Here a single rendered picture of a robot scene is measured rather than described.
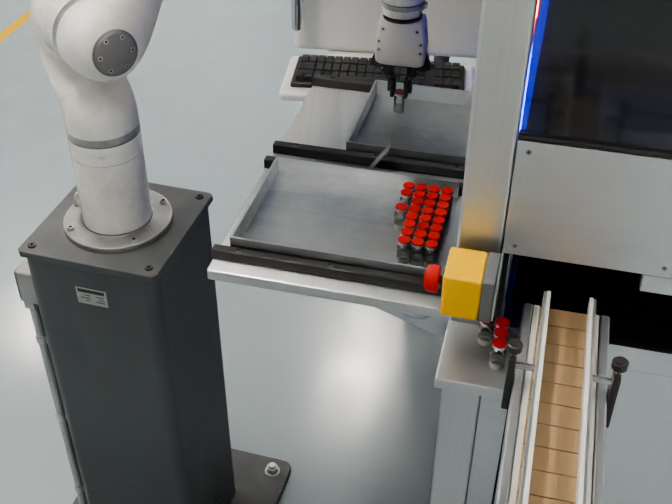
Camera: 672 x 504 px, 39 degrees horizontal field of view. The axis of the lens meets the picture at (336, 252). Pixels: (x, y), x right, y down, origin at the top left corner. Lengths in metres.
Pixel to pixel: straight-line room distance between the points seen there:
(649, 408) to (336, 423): 1.11
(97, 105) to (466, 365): 0.70
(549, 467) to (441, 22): 1.38
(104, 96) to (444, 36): 1.05
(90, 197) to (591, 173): 0.82
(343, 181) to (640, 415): 0.66
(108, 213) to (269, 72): 2.50
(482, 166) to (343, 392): 1.36
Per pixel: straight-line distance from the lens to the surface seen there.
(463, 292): 1.30
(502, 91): 1.23
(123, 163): 1.59
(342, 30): 2.36
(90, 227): 1.68
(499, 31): 1.20
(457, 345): 1.41
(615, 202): 1.31
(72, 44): 1.45
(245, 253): 1.54
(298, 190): 1.72
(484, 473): 1.70
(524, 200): 1.31
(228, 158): 3.49
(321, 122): 1.93
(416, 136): 1.88
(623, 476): 1.68
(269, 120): 3.71
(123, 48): 1.44
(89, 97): 1.56
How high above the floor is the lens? 1.84
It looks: 38 degrees down
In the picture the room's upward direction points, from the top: straight up
